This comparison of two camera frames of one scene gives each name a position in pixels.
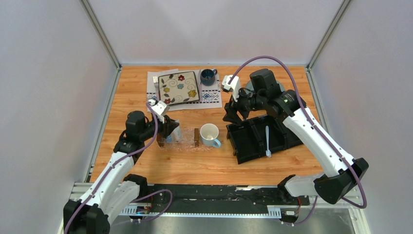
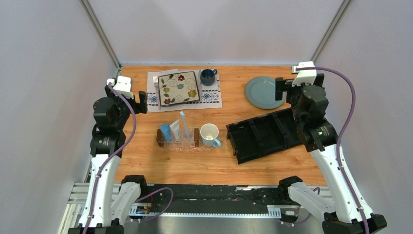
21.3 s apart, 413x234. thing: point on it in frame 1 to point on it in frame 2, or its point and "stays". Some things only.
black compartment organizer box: (257, 136) stays
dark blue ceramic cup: (207, 77) stays
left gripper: (168, 127) to (140, 107)
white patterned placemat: (211, 94) stays
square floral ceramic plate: (178, 88) stays
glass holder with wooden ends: (180, 136) stays
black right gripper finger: (231, 115) to (280, 87)
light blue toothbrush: (268, 152) to (182, 115)
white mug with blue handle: (209, 133) stays
